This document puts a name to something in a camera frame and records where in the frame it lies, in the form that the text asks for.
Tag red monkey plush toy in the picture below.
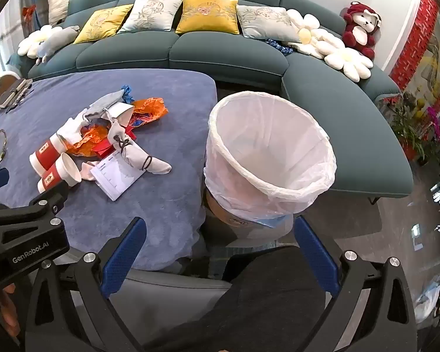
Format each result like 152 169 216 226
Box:
341 2 383 60

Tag pale grey embroidered pillow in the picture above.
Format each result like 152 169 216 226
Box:
118 0 184 33
237 5 302 43

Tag grey plush toy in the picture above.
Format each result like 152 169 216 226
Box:
36 26 81 67

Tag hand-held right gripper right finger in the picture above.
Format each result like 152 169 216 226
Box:
294 216 419 352

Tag person's left hand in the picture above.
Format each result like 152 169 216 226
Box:
0 282 21 338

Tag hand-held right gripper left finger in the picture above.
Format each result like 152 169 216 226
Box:
24 216 148 352

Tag red banded paper cup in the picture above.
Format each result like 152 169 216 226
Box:
29 134 69 172
37 152 82 194

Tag grey long box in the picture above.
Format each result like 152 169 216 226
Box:
0 78 33 110

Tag crumpled orange plastic bag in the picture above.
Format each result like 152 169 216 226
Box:
64 124 113 158

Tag white flower cushion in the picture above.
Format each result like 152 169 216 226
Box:
287 9 347 60
324 46 374 82
17 26 65 59

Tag wooden chair with white rim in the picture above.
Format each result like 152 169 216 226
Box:
0 71 21 119

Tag magenta orchid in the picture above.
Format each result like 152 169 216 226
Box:
426 106 440 144

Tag red hanging ornament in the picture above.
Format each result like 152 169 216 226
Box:
21 5 36 30

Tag white cloth pouch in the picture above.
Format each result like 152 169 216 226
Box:
56 115 93 144

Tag yellow embroidered pillow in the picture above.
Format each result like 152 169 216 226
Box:
175 0 240 36
73 4 134 45

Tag potted green plant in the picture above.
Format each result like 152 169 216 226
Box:
388 97 431 162

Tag teal sofa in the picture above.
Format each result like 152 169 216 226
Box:
7 0 414 202

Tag blue patterned cloth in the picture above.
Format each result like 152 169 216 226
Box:
265 38 298 57

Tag red patterned wall poster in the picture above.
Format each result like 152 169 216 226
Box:
390 0 440 119

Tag white crumpled tissue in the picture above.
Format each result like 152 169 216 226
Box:
78 160 100 183

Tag white printed paper slip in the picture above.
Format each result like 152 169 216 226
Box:
90 153 146 202

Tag grey pouch with hair tie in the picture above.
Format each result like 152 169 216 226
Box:
122 141 172 175

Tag black cord bundle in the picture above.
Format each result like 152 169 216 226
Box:
5 84 34 114

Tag red paper packet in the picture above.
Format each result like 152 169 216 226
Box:
93 141 120 158

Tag person's dark trousers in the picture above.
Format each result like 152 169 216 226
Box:
142 245 339 352

